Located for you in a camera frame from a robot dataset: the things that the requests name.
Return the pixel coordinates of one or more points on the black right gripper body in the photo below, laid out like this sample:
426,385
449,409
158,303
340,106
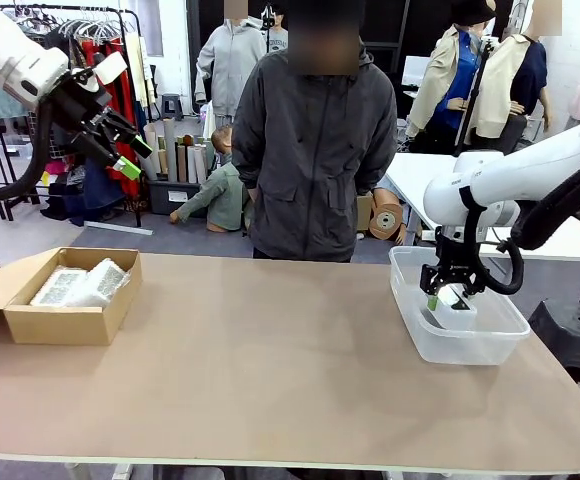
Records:
452,255

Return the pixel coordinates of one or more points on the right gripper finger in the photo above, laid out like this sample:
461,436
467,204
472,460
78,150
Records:
432,302
474,289

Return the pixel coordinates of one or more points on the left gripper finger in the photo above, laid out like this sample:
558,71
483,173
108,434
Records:
129,168
142,146

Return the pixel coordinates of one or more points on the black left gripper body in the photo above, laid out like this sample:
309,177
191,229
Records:
77,102

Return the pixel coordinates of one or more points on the unwrapped white digital clock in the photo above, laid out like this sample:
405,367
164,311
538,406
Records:
457,315

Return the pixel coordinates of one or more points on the bubble-wrapped clock with wrap tail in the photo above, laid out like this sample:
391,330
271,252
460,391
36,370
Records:
105,277

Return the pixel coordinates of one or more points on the bubble-wrapped white clock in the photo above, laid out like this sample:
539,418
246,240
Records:
57,287

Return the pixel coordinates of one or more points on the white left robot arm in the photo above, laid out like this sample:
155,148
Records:
0,55

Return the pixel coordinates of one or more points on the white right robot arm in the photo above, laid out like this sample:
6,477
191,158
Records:
520,170

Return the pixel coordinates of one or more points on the tall grey paper roll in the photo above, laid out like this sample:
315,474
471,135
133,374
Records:
170,150

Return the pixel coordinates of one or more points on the red hanging garment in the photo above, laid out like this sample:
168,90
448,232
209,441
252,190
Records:
120,105

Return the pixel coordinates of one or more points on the brown paper roll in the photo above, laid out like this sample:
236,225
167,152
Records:
181,165

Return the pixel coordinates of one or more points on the grey storage bin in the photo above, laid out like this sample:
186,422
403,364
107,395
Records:
162,200

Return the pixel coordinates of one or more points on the grey step stool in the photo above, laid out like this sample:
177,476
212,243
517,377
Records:
171,105

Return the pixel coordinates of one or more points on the clear plastic container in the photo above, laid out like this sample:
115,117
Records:
470,352

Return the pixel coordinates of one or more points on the white table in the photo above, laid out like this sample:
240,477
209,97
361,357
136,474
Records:
410,175

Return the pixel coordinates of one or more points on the mannequin in green-grey shirt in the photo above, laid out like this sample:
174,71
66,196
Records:
220,195

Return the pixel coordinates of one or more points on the black clothes rack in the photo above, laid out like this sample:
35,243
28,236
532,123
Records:
95,8

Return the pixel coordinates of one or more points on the open cardboard carton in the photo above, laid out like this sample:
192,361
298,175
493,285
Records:
365,212

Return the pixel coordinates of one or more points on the mannequin in grey hoodie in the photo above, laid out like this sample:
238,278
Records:
230,55

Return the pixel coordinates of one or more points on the brown cardboard box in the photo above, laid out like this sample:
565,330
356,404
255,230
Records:
70,325

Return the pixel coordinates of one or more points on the person in dark jacket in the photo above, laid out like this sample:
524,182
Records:
315,150

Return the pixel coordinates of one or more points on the mannequin in beige cape, navy shirt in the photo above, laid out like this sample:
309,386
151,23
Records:
500,85

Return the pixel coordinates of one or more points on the mannequin in beige coat, black hat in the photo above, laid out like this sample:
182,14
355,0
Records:
440,75

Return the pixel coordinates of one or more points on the white display panel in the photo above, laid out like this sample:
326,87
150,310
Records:
414,70

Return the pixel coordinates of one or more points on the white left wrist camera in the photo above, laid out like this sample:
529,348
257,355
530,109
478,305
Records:
111,66

